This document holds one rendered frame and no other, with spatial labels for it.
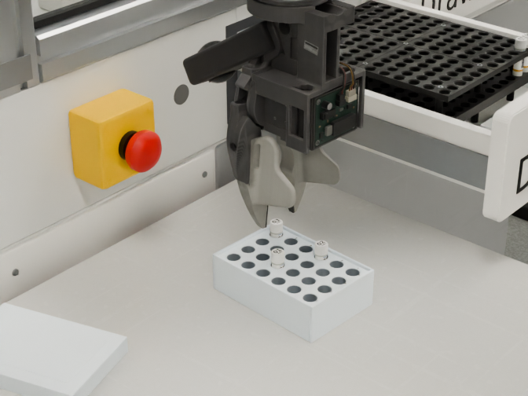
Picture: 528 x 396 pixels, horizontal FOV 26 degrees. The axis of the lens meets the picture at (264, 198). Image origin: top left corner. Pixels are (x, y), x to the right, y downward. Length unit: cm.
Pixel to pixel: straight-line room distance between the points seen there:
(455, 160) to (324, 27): 27
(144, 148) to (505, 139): 33
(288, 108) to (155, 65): 27
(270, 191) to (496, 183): 22
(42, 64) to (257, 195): 23
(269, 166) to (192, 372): 19
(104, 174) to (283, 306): 21
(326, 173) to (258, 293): 13
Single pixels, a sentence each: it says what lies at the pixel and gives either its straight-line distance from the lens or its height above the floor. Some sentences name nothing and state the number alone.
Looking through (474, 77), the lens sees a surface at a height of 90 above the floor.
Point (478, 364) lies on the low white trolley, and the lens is 100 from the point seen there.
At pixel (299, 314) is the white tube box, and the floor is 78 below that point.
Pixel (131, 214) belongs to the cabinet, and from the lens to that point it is 119.
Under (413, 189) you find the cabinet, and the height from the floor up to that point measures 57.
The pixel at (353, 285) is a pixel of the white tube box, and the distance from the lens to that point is 102.
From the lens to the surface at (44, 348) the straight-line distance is 99.
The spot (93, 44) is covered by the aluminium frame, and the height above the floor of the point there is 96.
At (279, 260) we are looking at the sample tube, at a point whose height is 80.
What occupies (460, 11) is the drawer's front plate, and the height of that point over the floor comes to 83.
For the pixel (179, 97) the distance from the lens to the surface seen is 118.
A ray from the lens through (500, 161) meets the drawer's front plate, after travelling 105.
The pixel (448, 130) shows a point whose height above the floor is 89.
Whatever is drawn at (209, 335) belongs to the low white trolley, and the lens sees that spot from 101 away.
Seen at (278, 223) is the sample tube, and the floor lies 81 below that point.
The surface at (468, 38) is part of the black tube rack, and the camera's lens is 128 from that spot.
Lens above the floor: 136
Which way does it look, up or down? 29 degrees down
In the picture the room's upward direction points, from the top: straight up
